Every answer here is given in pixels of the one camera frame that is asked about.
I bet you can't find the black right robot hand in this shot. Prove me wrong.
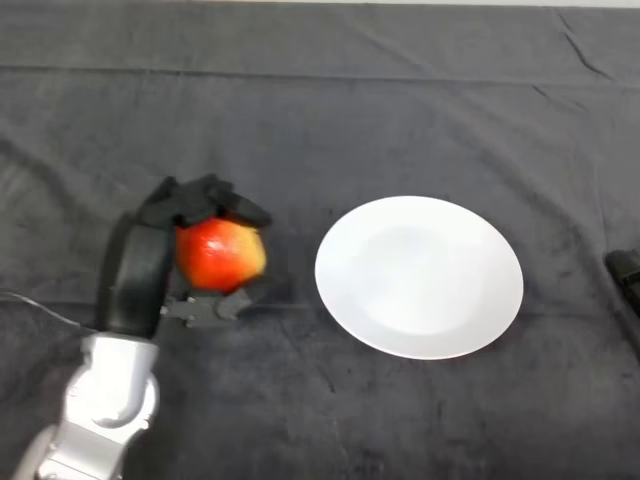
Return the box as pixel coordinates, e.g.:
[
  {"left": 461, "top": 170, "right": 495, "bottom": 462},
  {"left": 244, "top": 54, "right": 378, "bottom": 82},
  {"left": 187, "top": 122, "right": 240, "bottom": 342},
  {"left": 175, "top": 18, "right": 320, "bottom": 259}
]
[{"left": 603, "top": 247, "right": 640, "bottom": 319}]

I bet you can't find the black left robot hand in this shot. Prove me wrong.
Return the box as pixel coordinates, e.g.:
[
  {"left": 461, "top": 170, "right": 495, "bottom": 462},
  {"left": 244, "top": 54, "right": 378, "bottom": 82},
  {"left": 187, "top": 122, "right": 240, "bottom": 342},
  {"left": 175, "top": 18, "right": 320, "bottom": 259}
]
[{"left": 93, "top": 173, "right": 275, "bottom": 342}]

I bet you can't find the red yellow apple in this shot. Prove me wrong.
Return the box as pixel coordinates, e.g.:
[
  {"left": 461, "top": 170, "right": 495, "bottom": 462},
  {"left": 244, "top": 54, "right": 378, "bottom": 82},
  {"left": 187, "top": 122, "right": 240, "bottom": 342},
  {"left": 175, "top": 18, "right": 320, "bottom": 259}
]
[{"left": 175, "top": 217, "right": 268, "bottom": 293}]

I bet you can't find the white round plate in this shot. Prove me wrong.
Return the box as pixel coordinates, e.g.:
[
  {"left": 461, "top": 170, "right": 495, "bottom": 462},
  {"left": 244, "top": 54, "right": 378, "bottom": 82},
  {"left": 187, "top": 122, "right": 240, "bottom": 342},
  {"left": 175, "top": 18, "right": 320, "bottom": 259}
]
[{"left": 314, "top": 194, "right": 525, "bottom": 360}]

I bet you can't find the black table cloth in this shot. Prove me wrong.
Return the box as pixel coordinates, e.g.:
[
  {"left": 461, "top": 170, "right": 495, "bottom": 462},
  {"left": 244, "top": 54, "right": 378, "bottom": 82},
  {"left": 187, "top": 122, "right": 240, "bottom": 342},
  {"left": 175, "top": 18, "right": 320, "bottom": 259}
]
[{"left": 0, "top": 0, "right": 640, "bottom": 480}]

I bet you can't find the thin wrist cable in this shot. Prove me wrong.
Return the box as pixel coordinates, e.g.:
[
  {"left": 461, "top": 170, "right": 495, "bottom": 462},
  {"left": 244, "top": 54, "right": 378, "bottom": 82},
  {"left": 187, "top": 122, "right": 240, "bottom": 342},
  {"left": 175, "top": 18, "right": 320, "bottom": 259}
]
[{"left": 0, "top": 292, "right": 96, "bottom": 332}]

